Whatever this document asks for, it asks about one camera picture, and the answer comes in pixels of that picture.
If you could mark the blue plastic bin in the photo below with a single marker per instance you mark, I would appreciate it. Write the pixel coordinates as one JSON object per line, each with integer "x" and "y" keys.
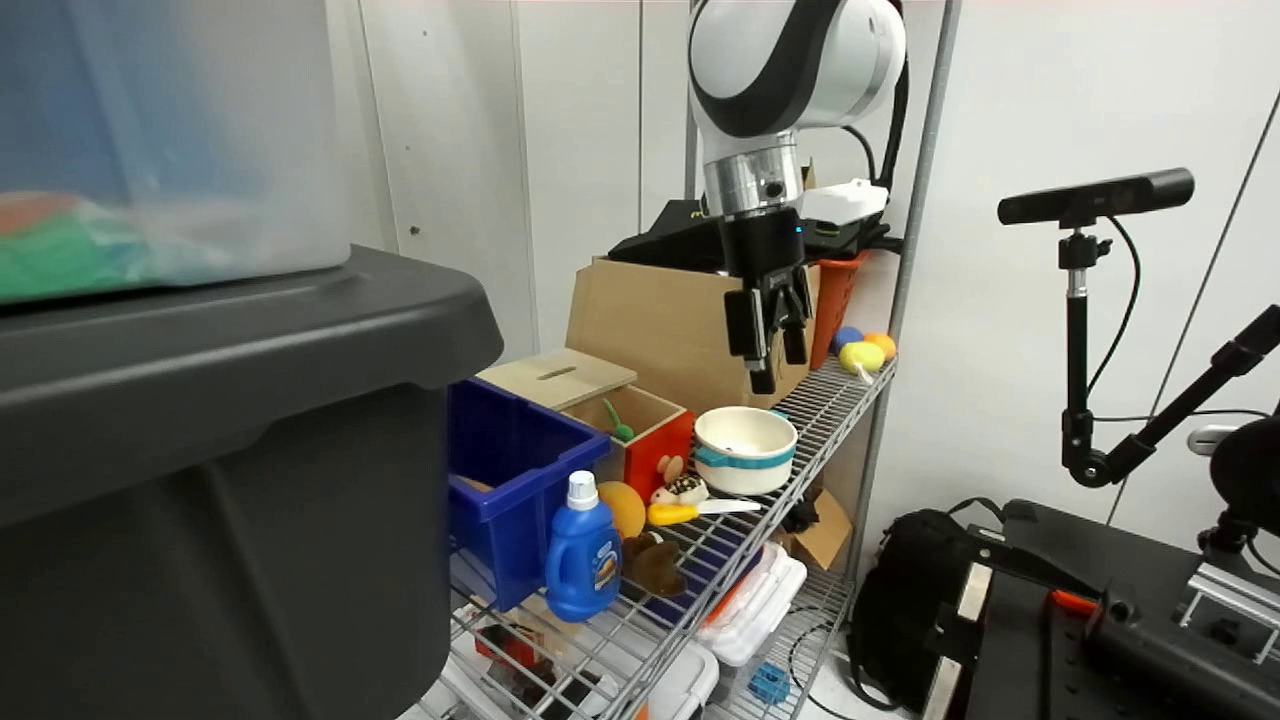
{"x": 514, "y": 535}

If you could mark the black backpack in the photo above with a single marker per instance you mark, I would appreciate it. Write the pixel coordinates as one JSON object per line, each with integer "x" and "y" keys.
{"x": 922, "y": 585}

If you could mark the metal rack pole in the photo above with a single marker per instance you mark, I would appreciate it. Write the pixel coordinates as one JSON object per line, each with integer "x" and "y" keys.
{"x": 892, "y": 306}
{"x": 695, "y": 166}

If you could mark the packet with coloured items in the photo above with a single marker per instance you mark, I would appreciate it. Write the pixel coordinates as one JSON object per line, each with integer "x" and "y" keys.
{"x": 514, "y": 651}

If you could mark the orange ball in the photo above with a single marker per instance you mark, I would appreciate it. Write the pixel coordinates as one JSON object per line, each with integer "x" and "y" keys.
{"x": 886, "y": 345}

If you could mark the wooden box with red drawer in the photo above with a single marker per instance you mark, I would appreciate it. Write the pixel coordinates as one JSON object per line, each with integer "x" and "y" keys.
{"x": 552, "y": 378}

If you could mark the orange bucket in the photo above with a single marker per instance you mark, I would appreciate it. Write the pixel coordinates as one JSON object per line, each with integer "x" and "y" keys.
{"x": 839, "y": 313}

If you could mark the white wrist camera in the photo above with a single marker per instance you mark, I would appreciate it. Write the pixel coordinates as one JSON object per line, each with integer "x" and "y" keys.
{"x": 840, "y": 201}

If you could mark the blue tape roll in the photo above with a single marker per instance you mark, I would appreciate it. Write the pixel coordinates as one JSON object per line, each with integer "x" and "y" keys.
{"x": 752, "y": 680}

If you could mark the blue ball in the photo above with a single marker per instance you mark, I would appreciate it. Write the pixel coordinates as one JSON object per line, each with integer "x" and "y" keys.
{"x": 845, "y": 335}

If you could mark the yellow round toy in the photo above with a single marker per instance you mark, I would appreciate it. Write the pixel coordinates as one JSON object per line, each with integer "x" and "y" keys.
{"x": 860, "y": 362}

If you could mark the black bar camera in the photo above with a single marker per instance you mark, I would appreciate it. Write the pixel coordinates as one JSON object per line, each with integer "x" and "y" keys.
{"x": 1092, "y": 199}

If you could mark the clear storage bin dark lid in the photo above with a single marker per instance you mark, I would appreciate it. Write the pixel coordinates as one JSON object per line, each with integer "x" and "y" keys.
{"x": 201, "y": 122}

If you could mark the blue detergent bottle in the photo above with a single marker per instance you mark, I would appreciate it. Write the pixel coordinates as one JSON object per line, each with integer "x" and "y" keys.
{"x": 580, "y": 561}

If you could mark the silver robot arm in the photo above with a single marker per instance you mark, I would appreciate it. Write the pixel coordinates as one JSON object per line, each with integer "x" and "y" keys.
{"x": 787, "y": 65}

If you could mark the large cardboard box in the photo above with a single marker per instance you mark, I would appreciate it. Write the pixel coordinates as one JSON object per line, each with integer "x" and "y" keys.
{"x": 642, "y": 335}

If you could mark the black camera stand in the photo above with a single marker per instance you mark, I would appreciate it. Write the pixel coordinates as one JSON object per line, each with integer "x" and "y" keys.
{"x": 1074, "y": 345}

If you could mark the white plastic container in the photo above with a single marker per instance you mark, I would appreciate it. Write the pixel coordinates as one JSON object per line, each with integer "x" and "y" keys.
{"x": 760, "y": 602}
{"x": 682, "y": 685}

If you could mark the dark grey storage tote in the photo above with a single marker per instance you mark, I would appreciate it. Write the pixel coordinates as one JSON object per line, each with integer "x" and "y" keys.
{"x": 201, "y": 535}

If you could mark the cardboard flap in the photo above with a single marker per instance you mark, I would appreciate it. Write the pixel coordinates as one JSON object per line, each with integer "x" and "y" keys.
{"x": 826, "y": 535}

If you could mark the yellow plastic toy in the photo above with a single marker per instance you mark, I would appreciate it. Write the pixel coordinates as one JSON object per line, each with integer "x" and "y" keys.
{"x": 672, "y": 504}

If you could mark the black cart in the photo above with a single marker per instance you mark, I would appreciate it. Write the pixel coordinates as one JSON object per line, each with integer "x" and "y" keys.
{"x": 1147, "y": 574}

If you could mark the black round object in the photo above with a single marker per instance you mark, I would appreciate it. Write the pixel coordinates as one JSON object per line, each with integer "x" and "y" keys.
{"x": 1255, "y": 481}

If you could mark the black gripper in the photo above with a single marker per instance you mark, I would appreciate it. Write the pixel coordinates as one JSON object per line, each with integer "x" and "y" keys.
{"x": 765, "y": 249}

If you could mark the aluminium rail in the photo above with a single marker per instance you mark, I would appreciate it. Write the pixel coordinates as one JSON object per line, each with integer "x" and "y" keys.
{"x": 1226, "y": 592}

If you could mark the green toy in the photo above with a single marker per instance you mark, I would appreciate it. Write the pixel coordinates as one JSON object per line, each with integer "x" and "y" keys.
{"x": 623, "y": 425}

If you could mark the white pot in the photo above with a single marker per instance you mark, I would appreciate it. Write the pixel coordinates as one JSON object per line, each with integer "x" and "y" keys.
{"x": 746, "y": 466}

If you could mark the small dark brown toy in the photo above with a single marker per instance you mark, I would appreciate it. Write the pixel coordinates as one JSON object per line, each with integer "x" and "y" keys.
{"x": 650, "y": 567}

